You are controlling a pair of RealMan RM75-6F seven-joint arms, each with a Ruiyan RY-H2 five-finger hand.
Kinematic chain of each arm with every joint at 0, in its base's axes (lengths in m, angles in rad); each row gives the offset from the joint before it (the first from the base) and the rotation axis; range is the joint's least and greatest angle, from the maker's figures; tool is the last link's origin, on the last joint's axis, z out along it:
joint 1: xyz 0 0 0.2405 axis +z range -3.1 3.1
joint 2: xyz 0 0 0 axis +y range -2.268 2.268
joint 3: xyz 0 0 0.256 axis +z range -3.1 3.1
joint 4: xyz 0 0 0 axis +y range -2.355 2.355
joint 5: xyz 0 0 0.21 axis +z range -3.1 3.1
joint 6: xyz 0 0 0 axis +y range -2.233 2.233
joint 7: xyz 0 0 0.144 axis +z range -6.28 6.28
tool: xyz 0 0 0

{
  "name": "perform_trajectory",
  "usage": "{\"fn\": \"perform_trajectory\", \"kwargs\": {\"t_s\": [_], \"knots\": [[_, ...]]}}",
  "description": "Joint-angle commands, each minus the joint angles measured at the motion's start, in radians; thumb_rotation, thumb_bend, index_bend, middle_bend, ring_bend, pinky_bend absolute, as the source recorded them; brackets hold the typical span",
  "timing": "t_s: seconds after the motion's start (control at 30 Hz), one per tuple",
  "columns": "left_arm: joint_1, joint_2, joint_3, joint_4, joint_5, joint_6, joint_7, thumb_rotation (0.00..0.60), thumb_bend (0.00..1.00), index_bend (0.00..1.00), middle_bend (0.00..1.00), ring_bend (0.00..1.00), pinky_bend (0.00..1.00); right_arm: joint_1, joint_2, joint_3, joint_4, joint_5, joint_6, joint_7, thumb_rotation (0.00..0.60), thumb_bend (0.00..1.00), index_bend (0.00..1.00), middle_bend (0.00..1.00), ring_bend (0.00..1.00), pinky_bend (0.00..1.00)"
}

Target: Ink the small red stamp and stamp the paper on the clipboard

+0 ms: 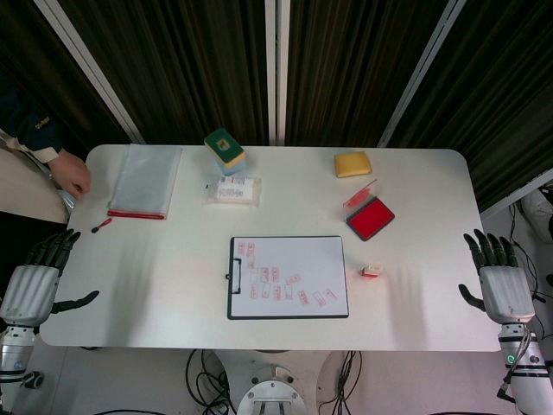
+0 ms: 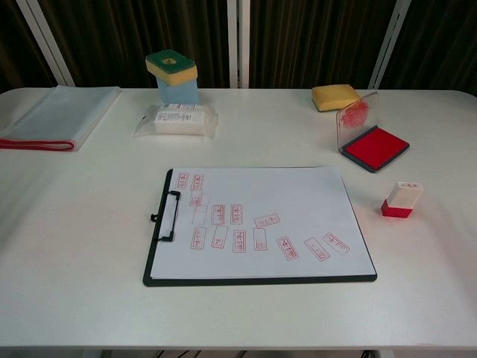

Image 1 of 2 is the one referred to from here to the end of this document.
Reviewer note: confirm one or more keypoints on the red black pen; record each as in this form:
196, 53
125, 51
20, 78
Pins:
102, 225

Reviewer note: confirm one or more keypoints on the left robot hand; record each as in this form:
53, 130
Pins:
28, 294

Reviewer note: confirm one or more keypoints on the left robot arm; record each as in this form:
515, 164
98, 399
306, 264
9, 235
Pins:
15, 350

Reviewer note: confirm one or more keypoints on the white frame bar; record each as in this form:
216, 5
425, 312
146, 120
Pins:
518, 194

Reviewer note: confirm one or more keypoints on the white frame post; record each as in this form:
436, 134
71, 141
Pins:
421, 69
93, 69
276, 69

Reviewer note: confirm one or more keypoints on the black clipboard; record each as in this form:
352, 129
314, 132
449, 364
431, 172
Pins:
237, 281

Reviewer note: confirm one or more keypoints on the small red stamp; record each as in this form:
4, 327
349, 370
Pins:
372, 270

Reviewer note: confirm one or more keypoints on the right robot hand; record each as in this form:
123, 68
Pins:
505, 294

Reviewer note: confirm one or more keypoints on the dark pleated curtain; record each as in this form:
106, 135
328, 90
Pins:
194, 65

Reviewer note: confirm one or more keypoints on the bare person hand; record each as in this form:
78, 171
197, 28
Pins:
71, 173

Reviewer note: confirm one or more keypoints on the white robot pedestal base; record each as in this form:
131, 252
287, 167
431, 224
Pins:
272, 389

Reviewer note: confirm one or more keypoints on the green topped yellow sponge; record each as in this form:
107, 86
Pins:
222, 144

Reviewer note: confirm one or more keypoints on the plain yellow sponge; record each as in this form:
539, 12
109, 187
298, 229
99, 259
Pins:
352, 164

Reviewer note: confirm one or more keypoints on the red ink pad clear lid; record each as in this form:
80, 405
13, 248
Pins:
370, 218

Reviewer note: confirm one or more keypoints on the clear packet of white tissues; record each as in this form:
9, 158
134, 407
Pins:
233, 192

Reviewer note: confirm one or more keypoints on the clear zip pouch red zipper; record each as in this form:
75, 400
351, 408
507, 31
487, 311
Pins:
144, 181

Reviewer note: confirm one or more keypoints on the black caster wheel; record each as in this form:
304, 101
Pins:
32, 379

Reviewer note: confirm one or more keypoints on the person forearm navy sleeve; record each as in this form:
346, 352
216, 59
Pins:
21, 121

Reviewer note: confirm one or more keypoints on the white paper with red stamps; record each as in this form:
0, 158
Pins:
302, 259

